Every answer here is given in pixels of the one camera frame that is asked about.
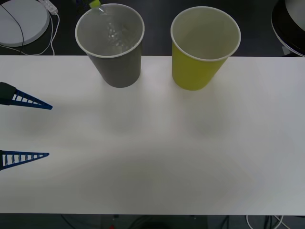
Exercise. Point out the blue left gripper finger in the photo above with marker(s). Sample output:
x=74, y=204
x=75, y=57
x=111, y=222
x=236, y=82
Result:
x=8, y=95
x=40, y=156

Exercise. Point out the clear bottle with green cap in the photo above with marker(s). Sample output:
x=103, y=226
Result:
x=95, y=3

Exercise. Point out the white round disc base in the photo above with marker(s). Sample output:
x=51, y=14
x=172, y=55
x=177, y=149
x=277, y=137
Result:
x=31, y=21

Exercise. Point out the white power strip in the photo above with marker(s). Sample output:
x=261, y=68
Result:
x=50, y=6

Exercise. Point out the grey plastic waste bin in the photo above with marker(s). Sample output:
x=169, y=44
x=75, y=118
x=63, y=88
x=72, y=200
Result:
x=124, y=71

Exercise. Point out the yellow-green plastic waste bin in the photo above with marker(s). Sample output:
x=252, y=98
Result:
x=190, y=71

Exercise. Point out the grey floor marker tag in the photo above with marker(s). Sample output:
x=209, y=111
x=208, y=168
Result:
x=286, y=50

